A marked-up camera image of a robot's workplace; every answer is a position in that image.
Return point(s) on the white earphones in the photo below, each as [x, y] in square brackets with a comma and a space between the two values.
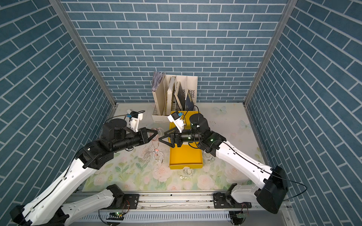
[187, 172]
[207, 157]
[158, 156]

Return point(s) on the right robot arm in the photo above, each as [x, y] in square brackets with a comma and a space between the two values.
[271, 183]

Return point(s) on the white file organizer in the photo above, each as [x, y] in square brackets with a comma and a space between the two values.
[172, 93]

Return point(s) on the aluminium rail frame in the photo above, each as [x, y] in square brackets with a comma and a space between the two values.
[183, 207]

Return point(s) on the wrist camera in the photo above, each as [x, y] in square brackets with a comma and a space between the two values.
[134, 119]
[177, 119]

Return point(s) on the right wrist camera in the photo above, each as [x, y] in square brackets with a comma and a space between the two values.
[177, 119]

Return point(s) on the yellow drawer cabinet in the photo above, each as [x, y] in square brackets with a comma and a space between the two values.
[187, 136]

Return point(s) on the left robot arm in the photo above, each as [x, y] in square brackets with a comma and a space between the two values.
[48, 209]

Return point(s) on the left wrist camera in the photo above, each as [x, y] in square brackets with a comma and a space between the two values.
[134, 119]

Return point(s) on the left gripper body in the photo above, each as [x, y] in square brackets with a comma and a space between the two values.
[142, 136]

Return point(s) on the pink earphones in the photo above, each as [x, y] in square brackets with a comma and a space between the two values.
[155, 141]

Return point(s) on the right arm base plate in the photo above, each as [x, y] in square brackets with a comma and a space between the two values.
[225, 200]

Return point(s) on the yellow drawer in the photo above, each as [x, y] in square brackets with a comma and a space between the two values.
[185, 156]

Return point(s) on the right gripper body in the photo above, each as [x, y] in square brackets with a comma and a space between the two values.
[180, 141]

